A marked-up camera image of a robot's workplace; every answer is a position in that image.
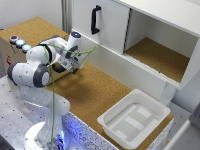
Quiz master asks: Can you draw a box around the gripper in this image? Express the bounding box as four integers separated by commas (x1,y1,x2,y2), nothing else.
59,53,81,75

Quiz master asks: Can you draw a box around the wooden drawer box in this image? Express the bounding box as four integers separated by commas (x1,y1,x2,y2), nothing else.
0,16,72,84

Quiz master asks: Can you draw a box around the green button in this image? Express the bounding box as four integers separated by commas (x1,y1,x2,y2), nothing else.
21,43,33,54

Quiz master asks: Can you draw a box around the white sliding door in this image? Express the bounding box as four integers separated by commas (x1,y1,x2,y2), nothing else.
72,0,131,55

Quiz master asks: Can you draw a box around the blue button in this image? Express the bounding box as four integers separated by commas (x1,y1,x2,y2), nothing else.
15,38,26,49

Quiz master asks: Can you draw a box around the red button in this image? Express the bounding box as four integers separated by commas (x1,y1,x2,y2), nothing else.
9,34,20,45

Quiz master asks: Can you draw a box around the white plastic box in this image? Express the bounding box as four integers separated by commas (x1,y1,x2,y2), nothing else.
96,88,172,150

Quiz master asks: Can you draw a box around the white cabinet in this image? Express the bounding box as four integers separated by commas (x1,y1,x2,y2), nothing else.
70,0,200,107

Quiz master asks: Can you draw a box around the green cable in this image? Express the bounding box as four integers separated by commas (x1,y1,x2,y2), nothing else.
43,43,99,147

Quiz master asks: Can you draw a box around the black door handle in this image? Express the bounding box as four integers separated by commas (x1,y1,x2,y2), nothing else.
90,4,102,36

